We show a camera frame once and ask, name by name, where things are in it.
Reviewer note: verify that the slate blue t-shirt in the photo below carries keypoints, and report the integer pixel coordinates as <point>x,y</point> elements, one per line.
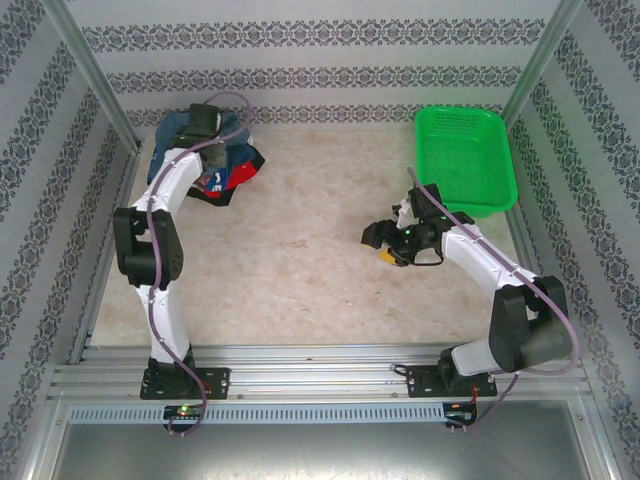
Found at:
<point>235,131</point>

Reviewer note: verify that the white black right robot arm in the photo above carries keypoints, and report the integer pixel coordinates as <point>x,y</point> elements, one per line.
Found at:
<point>480,255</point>

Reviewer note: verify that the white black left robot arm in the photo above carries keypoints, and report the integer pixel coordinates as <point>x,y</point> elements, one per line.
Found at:
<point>155,320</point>

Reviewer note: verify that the red t-shirt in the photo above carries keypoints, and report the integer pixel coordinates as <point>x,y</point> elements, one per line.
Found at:
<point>242,175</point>

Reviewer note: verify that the green plastic basket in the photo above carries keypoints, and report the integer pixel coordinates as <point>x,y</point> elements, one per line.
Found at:
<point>465,160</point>

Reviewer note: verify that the small circuit board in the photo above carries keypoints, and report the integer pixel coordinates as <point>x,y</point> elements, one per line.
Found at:
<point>462,414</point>
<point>185,411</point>

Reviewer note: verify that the aluminium frame post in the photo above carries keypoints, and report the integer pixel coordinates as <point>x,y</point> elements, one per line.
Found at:
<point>539,60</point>
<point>92,70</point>

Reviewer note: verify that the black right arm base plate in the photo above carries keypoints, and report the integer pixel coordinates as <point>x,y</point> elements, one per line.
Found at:
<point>420,382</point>

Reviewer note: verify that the aluminium mounting rail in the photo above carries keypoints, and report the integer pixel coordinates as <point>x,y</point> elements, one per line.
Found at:
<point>320,375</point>

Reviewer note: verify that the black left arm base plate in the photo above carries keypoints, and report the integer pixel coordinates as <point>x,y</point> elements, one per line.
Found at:
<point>215,382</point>

